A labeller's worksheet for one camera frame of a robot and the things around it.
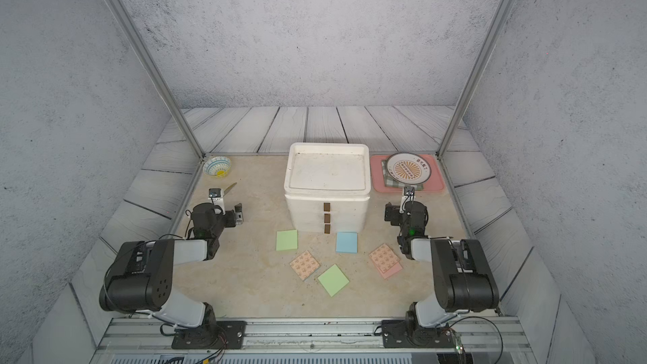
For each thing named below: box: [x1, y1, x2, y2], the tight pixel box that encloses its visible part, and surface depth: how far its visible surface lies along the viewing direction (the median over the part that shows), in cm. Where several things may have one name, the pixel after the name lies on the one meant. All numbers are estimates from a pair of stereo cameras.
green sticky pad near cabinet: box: [275, 229, 300, 252], surface depth 95 cm
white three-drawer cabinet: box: [283, 142, 372, 235], surface depth 84 cm
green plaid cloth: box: [380, 159, 424, 191], surface depth 110 cm
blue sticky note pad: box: [335, 231, 359, 254], surface depth 93 cm
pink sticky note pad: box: [376, 261, 403, 280], surface depth 86 cm
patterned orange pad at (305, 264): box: [288, 249, 321, 282], surface depth 88 cm
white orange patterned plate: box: [386, 152, 432, 185], surface depth 117 cm
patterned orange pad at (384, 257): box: [368, 242, 401, 273], surface depth 88 cm
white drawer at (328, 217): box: [288, 212, 368, 225], surface depth 88 cm
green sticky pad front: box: [316, 263, 350, 298], surface depth 85 cm
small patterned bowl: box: [202, 155, 232, 177], surface depth 117 cm
